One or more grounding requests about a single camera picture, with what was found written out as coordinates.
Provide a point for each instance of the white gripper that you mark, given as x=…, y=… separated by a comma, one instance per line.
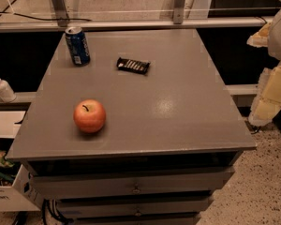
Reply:
x=280, y=37

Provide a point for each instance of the red apple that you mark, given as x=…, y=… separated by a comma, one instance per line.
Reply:
x=89, y=116

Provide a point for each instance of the white pump bottle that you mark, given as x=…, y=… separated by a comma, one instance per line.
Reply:
x=6, y=92

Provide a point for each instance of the grey drawer cabinet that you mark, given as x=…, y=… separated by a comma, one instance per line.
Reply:
x=170, y=139

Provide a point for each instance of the black chocolate bar wrapper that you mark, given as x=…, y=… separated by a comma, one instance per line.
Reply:
x=133, y=66

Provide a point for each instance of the white cardboard box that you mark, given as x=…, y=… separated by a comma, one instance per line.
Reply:
x=16, y=192

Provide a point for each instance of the blue pepsi can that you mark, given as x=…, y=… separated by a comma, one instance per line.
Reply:
x=77, y=45

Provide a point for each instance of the metal frame rail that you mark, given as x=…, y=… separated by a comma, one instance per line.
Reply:
x=57, y=15

